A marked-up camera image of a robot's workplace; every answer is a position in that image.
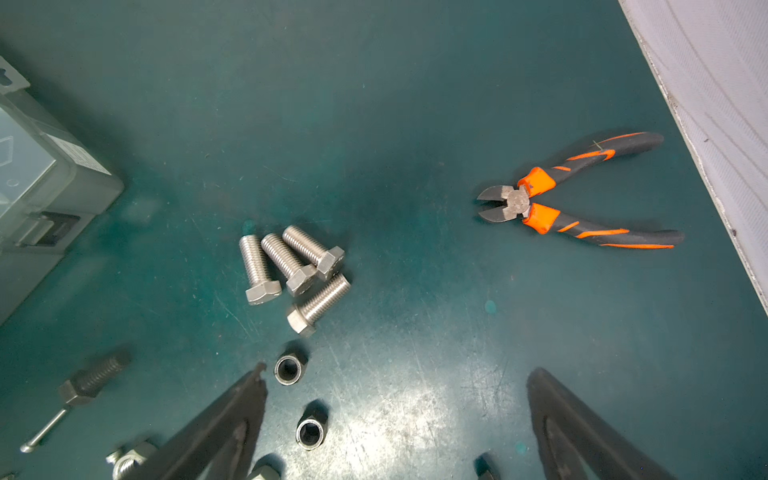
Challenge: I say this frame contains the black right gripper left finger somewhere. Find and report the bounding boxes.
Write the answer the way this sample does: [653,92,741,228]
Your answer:
[127,362,267,479]

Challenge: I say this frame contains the silver hex nut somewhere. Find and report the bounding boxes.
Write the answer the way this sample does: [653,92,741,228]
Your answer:
[248,465,281,480]
[106,441,157,480]

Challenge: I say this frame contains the black hex bolt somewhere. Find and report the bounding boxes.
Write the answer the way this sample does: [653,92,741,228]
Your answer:
[58,351,132,406]

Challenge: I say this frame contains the black hex nut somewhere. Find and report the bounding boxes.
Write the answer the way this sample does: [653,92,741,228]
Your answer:
[295,416,326,451]
[474,457,495,480]
[274,353,306,386]

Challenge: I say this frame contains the clear plastic organizer box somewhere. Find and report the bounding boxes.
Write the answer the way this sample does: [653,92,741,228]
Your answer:
[1,60,124,320]

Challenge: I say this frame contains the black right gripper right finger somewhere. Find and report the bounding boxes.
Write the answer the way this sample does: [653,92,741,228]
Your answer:
[526,368,673,479]

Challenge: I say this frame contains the orange black side cutters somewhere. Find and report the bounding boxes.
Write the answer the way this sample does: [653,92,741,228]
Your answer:
[476,131,686,250]

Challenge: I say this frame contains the green table mat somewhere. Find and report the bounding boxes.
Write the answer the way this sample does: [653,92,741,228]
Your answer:
[1,1,767,479]

